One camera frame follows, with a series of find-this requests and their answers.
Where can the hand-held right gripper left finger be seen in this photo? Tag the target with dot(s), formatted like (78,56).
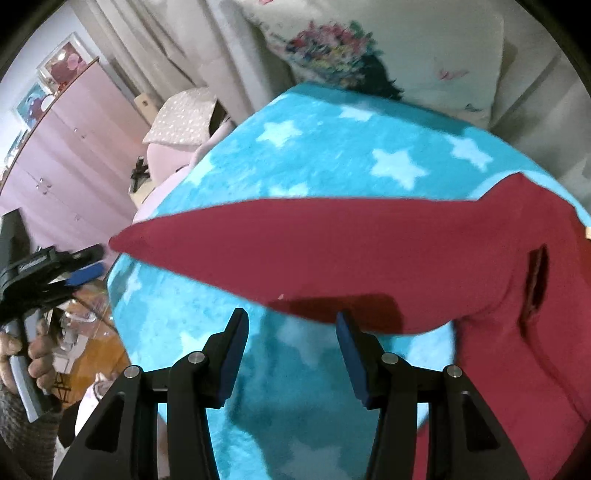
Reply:
(232,355)

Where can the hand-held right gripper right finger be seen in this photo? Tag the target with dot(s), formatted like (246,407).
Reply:
(353,355)

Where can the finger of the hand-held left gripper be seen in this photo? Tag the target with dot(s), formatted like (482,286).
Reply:
(87,273)
(81,255)

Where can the red garment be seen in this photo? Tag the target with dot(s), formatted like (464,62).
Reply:
(323,249)

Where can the person's left forearm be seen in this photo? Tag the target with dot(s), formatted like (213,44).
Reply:
(18,434)

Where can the person's left hand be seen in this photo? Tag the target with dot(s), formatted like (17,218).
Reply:
(40,357)

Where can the black stand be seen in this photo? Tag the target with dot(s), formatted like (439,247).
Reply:
(138,173)

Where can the pink wardrobe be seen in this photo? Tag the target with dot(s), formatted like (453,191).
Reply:
(69,152)

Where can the pink cushion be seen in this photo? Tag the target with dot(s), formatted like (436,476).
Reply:
(161,159)

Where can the framed picture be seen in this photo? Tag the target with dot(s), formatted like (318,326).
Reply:
(32,104)
(62,60)

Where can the cardboard box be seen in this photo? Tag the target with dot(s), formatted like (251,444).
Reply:
(144,107)

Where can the white dotted cushion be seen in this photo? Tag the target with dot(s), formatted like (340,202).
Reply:
(180,115)

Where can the blue star blanket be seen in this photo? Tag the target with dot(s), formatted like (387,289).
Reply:
(323,152)

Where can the beige curtain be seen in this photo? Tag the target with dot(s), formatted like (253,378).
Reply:
(161,41)

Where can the white floral pillow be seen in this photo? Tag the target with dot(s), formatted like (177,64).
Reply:
(415,41)

